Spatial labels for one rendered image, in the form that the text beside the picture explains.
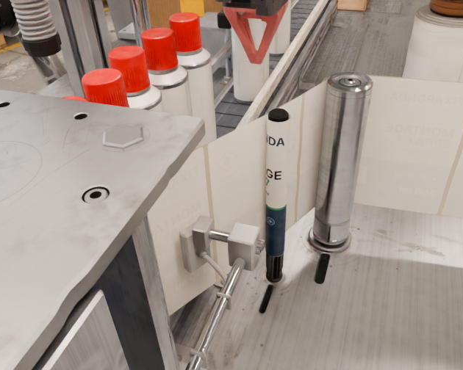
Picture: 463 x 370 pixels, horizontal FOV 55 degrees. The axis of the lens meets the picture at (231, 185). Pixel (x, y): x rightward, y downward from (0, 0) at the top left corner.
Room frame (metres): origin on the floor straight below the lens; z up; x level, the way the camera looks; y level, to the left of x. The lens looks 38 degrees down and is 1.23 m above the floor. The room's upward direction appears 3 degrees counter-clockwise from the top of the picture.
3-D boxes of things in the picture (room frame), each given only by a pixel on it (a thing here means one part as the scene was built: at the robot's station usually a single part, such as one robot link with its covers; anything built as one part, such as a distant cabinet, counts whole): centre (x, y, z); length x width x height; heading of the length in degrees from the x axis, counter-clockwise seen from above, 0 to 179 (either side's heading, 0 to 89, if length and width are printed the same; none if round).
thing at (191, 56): (0.49, 0.04, 0.98); 0.05 x 0.05 x 0.20
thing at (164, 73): (0.44, 0.06, 0.98); 0.05 x 0.05 x 0.20
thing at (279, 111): (0.30, -0.04, 0.97); 0.02 x 0.02 x 0.19
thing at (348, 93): (0.35, -0.10, 0.97); 0.05 x 0.05 x 0.19
